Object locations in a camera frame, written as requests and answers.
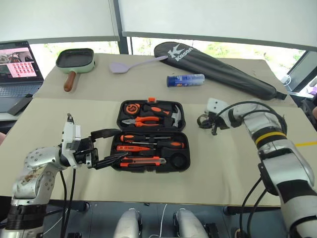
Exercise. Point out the silver rounded robot leg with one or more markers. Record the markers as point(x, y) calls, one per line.
point(127, 224)
point(188, 224)

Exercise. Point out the black tool case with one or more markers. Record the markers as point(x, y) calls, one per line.
point(178, 161)

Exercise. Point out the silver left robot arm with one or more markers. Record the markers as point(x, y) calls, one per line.
point(37, 158)

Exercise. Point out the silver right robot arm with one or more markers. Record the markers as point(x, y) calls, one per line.
point(272, 124)

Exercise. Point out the black racket bag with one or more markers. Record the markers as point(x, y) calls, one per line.
point(210, 67)

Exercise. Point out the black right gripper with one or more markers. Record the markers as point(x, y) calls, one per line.
point(220, 122)

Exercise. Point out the green square frying pan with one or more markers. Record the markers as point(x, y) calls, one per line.
point(74, 59)

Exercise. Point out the orange black screwdriver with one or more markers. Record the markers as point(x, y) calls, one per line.
point(128, 137)
point(175, 144)

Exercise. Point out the purple silicone spatula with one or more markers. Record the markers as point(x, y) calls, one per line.
point(119, 67)

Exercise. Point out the orange black tape measure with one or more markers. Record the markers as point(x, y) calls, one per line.
point(132, 108)

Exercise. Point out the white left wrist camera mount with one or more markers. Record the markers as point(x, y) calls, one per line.
point(70, 135)

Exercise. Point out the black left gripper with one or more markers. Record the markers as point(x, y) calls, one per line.
point(85, 153)

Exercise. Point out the blue shuttlecock tube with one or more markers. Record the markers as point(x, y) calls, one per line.
point(185, 80)

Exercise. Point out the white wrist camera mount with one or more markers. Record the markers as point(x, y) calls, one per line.
point(70, 135)
point(215, 105)

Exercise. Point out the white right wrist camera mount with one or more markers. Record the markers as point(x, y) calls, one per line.
point(215, 105)

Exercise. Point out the dark monitor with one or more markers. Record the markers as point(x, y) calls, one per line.
point(303, 72)

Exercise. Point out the orange black utility knife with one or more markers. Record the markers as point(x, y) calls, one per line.
point(141, 161)

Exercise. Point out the black table frame bar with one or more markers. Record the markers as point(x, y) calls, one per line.
point(247, 210)

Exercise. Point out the open laptop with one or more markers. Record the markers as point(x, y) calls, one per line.
point(17, 64)

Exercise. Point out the flat black box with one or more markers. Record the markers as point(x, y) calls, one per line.
point(19, 105)

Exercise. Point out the orange voltage tester pen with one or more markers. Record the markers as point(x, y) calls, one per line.
point(131, 148)

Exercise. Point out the white roller blind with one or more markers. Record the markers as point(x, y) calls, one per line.
point(210, 17)
point(54, 17)

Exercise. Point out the orange black claw hammer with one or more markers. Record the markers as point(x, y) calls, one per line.
point(177, 116)

